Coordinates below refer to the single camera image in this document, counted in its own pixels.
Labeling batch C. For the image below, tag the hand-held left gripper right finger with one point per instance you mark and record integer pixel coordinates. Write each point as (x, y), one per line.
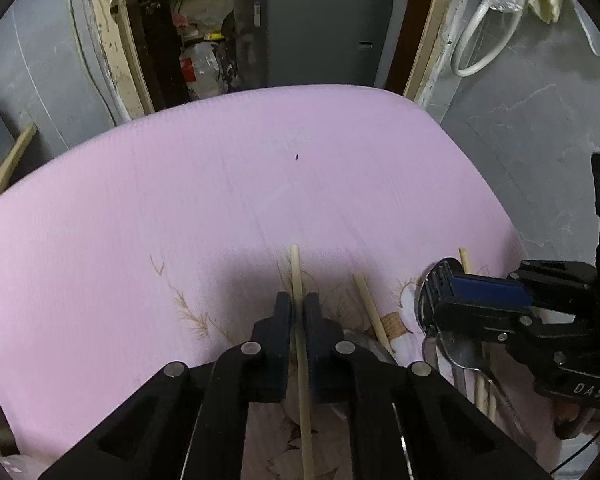
(312, 320)

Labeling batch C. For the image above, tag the yellow packet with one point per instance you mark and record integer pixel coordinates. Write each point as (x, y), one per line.
(214, 36)

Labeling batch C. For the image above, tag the clear plastic bottle red label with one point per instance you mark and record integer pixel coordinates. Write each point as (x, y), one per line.
(200, 70)

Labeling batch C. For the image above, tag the person's right hand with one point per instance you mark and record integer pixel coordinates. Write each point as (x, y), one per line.
(570, 417)

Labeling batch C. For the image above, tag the wooden door frame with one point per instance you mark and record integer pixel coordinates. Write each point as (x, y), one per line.
(117, 35)

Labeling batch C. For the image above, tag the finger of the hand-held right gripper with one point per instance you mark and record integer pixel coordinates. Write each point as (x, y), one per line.
(490, 290)
(480, 322)

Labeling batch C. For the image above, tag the wooden plank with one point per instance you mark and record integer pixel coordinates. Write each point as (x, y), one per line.
(10, 160)

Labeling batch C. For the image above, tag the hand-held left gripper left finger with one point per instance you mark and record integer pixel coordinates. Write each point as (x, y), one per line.
(283, 320)

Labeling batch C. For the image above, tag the wooden chopstick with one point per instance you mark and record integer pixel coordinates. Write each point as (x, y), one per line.
(296, 270)
(370, 305)
(464, 260)

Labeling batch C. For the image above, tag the pink floral bed sheet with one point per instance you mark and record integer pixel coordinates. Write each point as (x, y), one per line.
(180, 200)

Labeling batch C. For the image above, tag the grey metal cabinet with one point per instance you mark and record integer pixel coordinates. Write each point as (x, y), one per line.
(315, 30)

